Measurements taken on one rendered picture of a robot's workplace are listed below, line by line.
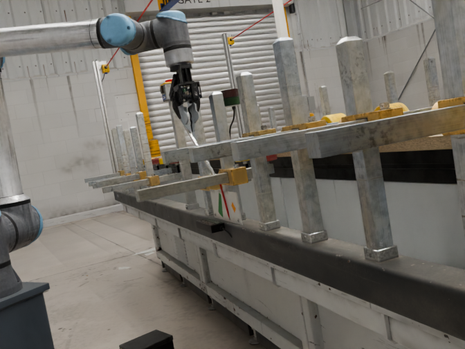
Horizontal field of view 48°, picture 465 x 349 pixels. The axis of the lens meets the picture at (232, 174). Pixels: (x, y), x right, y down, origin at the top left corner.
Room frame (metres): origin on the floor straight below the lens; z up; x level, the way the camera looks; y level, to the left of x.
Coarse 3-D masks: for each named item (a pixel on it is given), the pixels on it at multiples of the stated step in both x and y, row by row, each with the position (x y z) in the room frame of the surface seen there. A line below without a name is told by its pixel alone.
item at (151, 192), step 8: (248, 168) 1.63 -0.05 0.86; (272, 168) 1.65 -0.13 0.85; (208, 176) 1.60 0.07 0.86; (216, 176) 1.59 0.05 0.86; (224, 176) 1.60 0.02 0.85; (248, 176) 1.63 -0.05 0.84; (168, 184) 1.54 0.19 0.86; (176, 184) 1.55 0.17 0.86; (184, 184) 1.56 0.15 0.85; (192, 184) 1.57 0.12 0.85; (200, 184) 1.57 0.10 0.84; (208, 184) 1.58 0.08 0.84; (216, 184) 1.59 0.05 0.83; (136, 192) 1.54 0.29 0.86; (144, 192) 1.52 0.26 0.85; (152, 192) 1.52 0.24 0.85; (160, 192) 1.53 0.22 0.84; (168, 192) 1.54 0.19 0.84; (176, 192) 1.55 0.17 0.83
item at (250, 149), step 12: (360, 120) 0.90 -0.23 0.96; (288, 132) 0.87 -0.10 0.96; (300, 132) 0.86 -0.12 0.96; (240, 144) 0.82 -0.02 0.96; (252, 144) 0.83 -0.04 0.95; (264, 144) 0.83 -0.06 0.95; (276, 144) 0.84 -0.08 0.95; (288, 144) 0.85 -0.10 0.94; (300, 144) 0.86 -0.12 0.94; (240, 156) 0.82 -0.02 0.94; (252, 156) 0.83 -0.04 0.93
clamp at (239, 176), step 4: (228, 168) 1.64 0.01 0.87; (232, 168) 1.60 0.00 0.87; (236, 168) 1.58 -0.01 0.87; (240, 168) 1.58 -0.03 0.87; (244, 168) 1.59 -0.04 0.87; (220, 172) 1.67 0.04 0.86; (228, 172) 1.60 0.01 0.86; (232, 172) 1.57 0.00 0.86; (236, 172) 1.58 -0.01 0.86; (240, 172) 1.58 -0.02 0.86; (244, 172) 1.59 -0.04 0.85; (228, 176) 1.60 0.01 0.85; (232, 176) 1.57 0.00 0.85; (236, 176) 1.58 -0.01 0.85; (240, 176) 1.58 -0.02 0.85; (244, 176) 1.59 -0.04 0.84; (232, 180) 1.57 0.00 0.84; (236, 180) 1.58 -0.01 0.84; (240, 180) 1.58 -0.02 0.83; (244, 180) 1.59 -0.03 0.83; (224, 184) 1.65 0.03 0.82; (228, 184) 1.61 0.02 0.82; (232, 184) 1.58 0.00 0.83; (236, 184) 1.58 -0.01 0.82
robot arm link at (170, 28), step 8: (160, 16) 1.66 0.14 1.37; (168, 16) 1.65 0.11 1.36; (176, 16) 1.66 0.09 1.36; (184, 16) 1.68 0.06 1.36; (160, 24) 1.66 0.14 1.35; (168, 24) 1.65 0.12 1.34; (176, 24) 1.65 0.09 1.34; (184, 24) 1.67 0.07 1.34; (160, 32) 1.66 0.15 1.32; (168, 32) 1.65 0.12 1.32; (176, 32) 1.65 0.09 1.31; (184, 32) 1.67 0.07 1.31; (160, 40) 1.67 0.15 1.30; (168, 40) 1.66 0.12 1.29; (176, 40) 1.65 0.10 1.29; (184, 40) 1.66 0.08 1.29; (168, 48) 1.66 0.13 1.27; (176, 48) 1.65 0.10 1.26
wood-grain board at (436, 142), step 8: (432, 136) 1.06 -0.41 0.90; (440, 136) 1.04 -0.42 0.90; (448, 136) 1.02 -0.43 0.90; (392, 144) 1.18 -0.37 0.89; (400, 144) 1.16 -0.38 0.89; (408, 144) 1.13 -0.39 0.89; (416, 144) 1.11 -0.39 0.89; (424, 144) 1.08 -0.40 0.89; (432, 144) 1.06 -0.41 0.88; (440, 144) 1.04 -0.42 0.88; (448, 144) 1.02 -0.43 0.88; (288, 152) 1.67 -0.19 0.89
